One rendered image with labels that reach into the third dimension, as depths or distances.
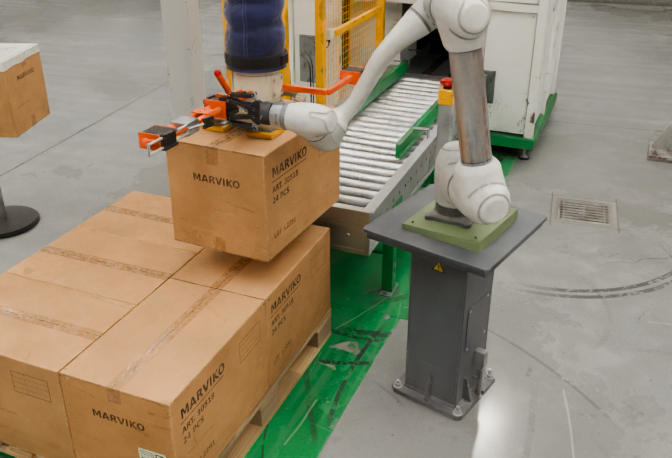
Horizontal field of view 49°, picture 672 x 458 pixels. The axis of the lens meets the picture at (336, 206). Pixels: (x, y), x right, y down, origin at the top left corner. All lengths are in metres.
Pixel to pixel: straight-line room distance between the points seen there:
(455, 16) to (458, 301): 1.07
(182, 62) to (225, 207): 1.68
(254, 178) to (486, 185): 0.76
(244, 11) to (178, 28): 1.55
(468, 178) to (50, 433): 1.58
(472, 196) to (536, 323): 1.32
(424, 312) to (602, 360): 0.93
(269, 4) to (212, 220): 0.77
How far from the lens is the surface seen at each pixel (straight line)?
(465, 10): 2.18
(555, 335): 3.54
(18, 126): 4.23
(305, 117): 2.34
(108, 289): 2.82
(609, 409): 3.20
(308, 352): 3.26
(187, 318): 2.59
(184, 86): 4.19
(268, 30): 2.62
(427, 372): 3.00
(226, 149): 2.52
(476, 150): 2.38
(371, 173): 3.69
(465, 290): 2.71
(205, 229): 2.71
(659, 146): 5.83
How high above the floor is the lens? 1.98
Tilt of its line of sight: 26 degrees down
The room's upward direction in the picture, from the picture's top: straight up
